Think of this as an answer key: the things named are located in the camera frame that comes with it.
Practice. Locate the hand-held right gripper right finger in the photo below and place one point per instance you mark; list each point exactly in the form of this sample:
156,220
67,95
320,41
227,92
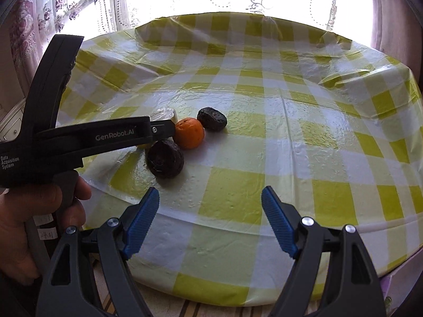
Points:
279,221

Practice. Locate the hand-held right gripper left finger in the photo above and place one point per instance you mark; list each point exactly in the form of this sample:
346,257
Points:
142,224

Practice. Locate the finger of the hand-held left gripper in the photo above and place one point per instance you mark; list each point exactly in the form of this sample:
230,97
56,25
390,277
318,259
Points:
49,82
99,137

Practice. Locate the pomelo wedge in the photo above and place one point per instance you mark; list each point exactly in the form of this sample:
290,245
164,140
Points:
163,115

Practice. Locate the person's left hand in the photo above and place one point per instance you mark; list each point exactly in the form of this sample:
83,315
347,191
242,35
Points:
19,211

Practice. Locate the white cabinet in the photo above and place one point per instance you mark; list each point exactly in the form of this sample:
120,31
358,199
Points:
10,122

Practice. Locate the yellow checkered plastic tablecloth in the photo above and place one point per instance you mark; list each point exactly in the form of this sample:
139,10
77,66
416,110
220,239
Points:
297,171

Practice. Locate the large dark wrinkled passion fruit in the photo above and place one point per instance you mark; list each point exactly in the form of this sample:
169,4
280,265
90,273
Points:
165,159

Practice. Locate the small orange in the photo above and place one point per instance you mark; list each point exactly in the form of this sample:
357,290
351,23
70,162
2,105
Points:
189,133

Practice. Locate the striped towel blanket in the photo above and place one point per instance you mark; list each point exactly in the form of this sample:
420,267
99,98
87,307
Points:
205,310

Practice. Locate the small dark wrinkled passion fruit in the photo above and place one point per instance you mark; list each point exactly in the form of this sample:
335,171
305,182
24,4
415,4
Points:
212,119

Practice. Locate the purple cardboard box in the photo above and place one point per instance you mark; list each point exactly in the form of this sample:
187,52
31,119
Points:
395,290

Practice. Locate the pink drape curtain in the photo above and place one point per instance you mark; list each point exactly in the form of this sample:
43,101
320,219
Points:
393,10

